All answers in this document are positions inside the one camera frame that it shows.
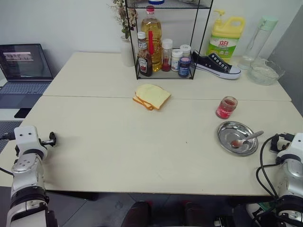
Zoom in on dark laptop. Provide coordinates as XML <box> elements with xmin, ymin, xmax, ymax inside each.
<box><xmin>0</xmin><ymin>43</ymin><xmax>54</xmax><ymax>109</ymax></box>

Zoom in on round steel plate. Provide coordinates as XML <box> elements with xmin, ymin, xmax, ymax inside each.
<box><xmin>216</xmin><ymin>121</ymin><xmax>259</xmax><ymax>157</ymax></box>

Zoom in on dark blue jar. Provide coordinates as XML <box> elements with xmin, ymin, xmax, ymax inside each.
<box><xmin>178</xmin><ymin>56</ymin><xmax>191</xmax><ymax>78</ymax></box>

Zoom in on steel spoon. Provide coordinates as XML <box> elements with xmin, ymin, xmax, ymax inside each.
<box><xmin>231</xmin><ymin>130</ymin><xmax>265</xmax><ymax>148</ymax></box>

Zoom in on white plastic jar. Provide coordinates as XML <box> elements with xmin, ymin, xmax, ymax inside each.
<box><xmin>170</xmin><ymin>49</ymin><xmax>183</xmax><ymax>72</ymax></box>

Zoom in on clear jar with red spice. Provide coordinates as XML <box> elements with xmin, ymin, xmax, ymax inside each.
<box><xmin>161</xmin><ymin>39</ymin><xmax>173</xmax><ymax>72</ymax></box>

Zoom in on red jam jar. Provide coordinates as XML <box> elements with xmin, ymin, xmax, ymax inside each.
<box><xmin>215</xmin><ymin>96</ymin><xmax>238</xmax><ymax>120</ymax></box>

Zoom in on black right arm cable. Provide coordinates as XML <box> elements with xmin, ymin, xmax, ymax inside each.
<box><xmin>256</xmin><ymin>133</ymin><xmax>288</xmax><ymax>201</ymax></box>

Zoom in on perforated metal board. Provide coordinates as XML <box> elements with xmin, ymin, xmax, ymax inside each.
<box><xmin>0</xmin><ymin>120</ymin><xmax>23</xmax><ymax>153</ymax></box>

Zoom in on ketchup bottle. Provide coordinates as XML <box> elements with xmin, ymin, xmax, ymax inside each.
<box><xmin>136</xmin><ymin>31</ymin><xmax>153</xmax><ymax>78</ymax></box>

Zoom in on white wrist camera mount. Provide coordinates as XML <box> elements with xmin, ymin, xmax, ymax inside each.
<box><xmin>276</xmin><ymin>132</ymin><xmax>303</xmax><ymax>164</ymax></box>
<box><xmin>13</xmin><ymin>126</ymin><xmax>47</xmax><ymax>156</ymax></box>

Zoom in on black phone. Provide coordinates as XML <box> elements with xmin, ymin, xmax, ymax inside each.
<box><xmin>14</xmin><ymin>108</ymin><xmax>31</xmax><ymax>119</ymax></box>

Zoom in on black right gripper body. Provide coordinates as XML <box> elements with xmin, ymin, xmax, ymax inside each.
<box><xmin>269</xmin><ymin>133</ymin><xmax>295</xmax><ymax>153</ymax></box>

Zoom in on white vase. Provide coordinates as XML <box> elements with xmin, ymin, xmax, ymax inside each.
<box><xmin>120</xmin><ymin>35</ymin><xmax>135</xmax><ymax>67</ymax></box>

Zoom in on black wire rack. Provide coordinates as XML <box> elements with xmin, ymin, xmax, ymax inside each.
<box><xmin>125</xmin><ymin>0</ymin><xmax>214</xmax><ymax>80</ymax></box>

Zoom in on black canvas sneaker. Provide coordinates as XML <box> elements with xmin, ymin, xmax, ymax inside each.
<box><xmin>190</xmin><ymin>49</ymin><xmax>242</xmax><ymax>80</ymax></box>

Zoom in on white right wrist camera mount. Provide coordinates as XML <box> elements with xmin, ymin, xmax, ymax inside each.
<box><xmin>276</xmin><ymin>132</ymin><xmax>303</xmax><ymax>164</ymax></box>

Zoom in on glass bowl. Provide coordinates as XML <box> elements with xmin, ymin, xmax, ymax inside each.
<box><xmin>247</xmin><ymin>56</ymin><xmax>286</xmax><ymax>86</ymax></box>

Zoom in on dried flowers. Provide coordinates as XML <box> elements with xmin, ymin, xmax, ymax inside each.
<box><xmin>111</xmin><ymin>0</ymin><xmax>138</xmax><ymax>40</ymax></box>

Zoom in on white bread slice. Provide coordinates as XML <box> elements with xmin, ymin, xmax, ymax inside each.
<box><xmin>139</xmin><ymin>84</ymin><xmax>171</xmax><ymax>110</ymax></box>
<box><xmin>132</xmin><ymin>96</ymin><xmax>153</xmax><ymax>111</ymax></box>
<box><xmin>134</xmin><ymin>84</ymin><xmax>154</xmax><ymax>110</ymax></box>

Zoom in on cooking oil bottle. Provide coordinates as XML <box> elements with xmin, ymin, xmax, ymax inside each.
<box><xmin>141</xmin><ymin>6</ymin><xmax>164</xmax><ymax>71</ymax></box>

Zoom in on yellow dish soap bottle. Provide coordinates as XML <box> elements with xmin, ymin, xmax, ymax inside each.
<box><xmin>207</xmin><ymin>9</ymin><xmax>246</xmax><ymax>64</ymax></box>

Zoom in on jar with white lid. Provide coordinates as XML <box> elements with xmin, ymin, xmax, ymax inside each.
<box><xmin>179</xmin><ymin>44</ymin><xmax>192</xmax><ymax>59</ymax></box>

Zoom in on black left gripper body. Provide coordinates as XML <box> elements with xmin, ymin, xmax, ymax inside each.
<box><xmin>37</xmin><ymin>131</ymin><xmax>58</xmax><ymax>147</ymax></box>

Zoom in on clear bottle with green lid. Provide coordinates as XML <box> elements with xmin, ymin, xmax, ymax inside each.
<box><xmin>237</xmin><ymin>15</ymin><xmax>279</xmax><ymax>70</ymax></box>

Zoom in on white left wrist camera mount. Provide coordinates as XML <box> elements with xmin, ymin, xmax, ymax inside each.
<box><xmin>13</xmin><ymin>126</ymin><xmax>47</xmax><ymax>156</ymax></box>

